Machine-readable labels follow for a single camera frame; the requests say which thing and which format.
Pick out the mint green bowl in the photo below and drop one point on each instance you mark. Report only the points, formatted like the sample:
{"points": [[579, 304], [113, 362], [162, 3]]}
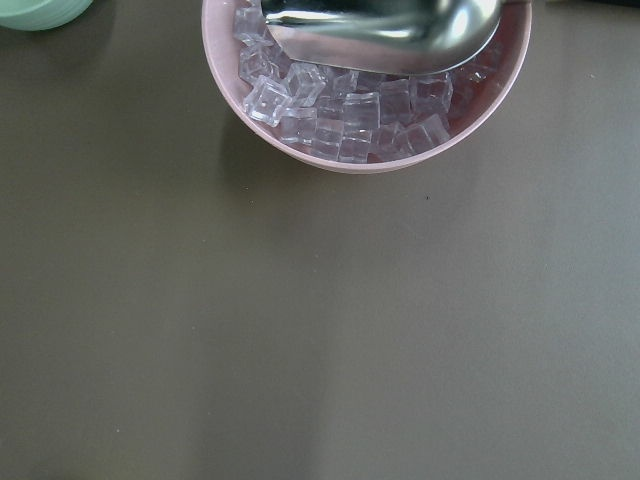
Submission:
{"points": [[39, 15]]}

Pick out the steel ice scoop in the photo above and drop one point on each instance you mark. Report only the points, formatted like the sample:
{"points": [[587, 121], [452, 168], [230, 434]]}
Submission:
{"points": [[411, 37]]}

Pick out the pink bowl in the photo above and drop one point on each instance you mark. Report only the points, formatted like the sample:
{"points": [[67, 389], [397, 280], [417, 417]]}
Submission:
{"points": [[351, 121]]}

